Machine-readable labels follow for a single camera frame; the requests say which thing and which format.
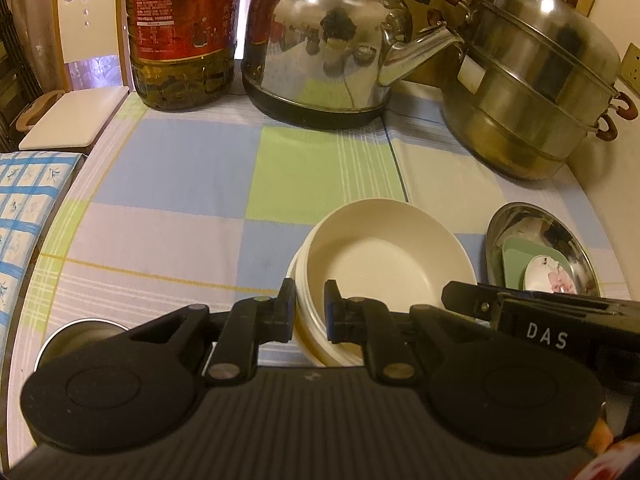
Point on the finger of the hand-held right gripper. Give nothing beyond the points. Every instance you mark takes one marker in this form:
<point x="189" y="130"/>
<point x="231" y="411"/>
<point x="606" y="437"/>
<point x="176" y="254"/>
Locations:
<point x="467" y="301"/>

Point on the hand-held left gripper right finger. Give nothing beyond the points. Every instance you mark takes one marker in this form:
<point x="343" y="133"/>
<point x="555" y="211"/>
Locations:
<point x="331" y="316"/>

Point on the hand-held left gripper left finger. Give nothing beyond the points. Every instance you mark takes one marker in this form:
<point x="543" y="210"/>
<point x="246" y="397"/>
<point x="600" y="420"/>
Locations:
<point x="289" y="312"/>

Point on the cream plastic bowl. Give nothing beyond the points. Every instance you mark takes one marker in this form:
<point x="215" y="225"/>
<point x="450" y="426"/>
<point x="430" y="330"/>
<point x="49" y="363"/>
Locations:
<point x="320" y="345"/>

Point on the white ceramic bowl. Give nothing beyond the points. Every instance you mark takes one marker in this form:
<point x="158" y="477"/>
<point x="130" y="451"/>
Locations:
<point x="390" y="260"/>

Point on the large stainless steel basin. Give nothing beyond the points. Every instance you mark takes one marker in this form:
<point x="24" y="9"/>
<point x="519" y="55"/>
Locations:
<point x="525" y="220"/>

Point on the small steel bowl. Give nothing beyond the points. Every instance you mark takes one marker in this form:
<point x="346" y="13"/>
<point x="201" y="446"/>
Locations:
<point x="80" y="342"/>

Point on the checked tablecloth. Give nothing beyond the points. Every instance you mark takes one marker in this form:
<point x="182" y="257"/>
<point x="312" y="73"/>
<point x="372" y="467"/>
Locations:
<point x="175" y="200"/>

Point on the steel steamer pot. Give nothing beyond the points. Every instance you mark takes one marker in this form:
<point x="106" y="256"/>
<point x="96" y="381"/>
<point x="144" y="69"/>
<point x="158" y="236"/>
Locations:
<point x="530" y="85"/>

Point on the steel kettle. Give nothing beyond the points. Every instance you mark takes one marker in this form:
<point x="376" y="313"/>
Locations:
<point x="320" y="50"/>

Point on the blue patterned white cloth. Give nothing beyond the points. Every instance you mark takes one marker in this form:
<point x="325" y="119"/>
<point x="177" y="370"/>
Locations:
<point x="30" y="220"/>

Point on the white chair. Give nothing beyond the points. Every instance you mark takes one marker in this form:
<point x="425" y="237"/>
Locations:
<point x="75" y="110"/>

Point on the cooking oil bottle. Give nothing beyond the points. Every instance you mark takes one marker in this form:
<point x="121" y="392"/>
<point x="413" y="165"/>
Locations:
<point x="185" y="35"/>

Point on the black metal rack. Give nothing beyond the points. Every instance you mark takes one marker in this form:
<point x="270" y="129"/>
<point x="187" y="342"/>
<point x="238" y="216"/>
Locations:
<point x="7" y="70"/>

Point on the beige wall socket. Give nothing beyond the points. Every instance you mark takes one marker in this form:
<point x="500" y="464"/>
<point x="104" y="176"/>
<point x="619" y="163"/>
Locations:
<point x="631" y="62"/>

